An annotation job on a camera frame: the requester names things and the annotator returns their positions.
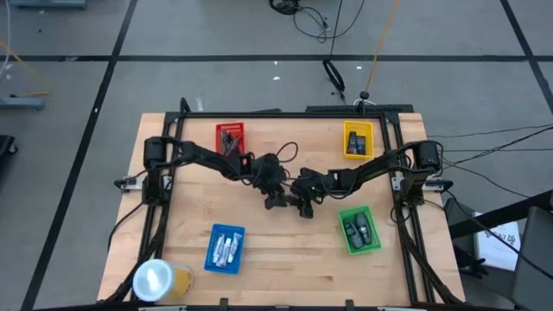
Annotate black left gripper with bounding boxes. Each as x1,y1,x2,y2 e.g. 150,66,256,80
252,152,289,212

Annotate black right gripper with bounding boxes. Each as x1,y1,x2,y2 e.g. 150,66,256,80
292,167,329,219

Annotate white toothpaste tube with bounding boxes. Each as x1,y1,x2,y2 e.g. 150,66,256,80
227,232,244,263
212,232,226,263
219,237,233,268

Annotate green plastic basket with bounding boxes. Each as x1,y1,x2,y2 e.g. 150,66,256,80
338,205,384,257

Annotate red plastic basket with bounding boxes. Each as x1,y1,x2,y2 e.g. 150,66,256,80
214,122,246,156

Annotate blue plastic basket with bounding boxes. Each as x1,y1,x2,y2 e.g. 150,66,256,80
203,223,247,276

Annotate yellow plastic basket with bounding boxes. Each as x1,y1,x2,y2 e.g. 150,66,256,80
343,120,375,161

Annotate white printed box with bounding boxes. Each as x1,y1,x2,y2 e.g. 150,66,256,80
473,211,522,273

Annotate grey floor base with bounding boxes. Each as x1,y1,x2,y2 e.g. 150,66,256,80
0,96,47,111

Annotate black cart caster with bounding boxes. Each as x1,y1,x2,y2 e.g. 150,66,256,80
0,134,19,157

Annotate black left camera cable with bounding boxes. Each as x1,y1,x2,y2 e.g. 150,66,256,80
276,141,300,165

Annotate black metal table frame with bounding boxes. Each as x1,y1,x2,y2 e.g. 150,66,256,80
114,97,467,306

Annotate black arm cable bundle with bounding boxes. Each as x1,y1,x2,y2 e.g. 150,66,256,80
390,201,467,306
97,201,175,303

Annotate black floor cable coil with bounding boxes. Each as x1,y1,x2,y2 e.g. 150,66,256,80
322,59,347,94

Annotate metal mounting bracket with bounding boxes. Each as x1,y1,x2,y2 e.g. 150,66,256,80
424,177,455,194
113,175,144,194

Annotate yellow hanging cable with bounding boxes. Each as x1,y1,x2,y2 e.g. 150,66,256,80
364,0,401,97

